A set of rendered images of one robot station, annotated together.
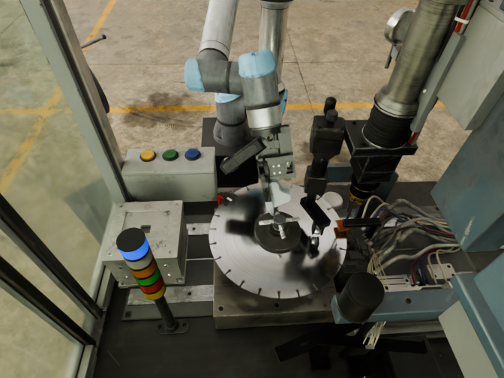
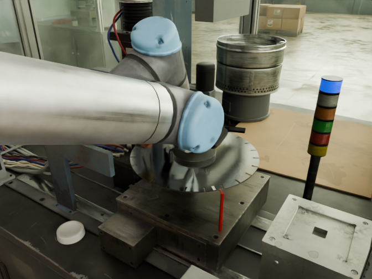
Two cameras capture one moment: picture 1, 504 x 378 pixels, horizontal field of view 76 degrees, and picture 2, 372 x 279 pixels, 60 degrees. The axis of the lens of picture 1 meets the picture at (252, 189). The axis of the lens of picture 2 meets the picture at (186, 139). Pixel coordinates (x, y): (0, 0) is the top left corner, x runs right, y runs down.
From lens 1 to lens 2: 112 cm
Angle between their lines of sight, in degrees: 97
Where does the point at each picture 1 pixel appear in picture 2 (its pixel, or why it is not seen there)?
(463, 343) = (218, 13)
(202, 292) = (266, 224)
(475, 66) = not seen: outside the picture
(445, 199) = not seen: hidden behind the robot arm
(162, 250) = (303, 203)
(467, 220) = (170, 15)
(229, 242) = (239, 161)
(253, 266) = (232, 146)
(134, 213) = (333, 257)
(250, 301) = not seen: hidden behind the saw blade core
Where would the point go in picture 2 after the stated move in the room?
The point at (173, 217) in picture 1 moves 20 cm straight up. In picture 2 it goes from (280, 227) to (295, 140)
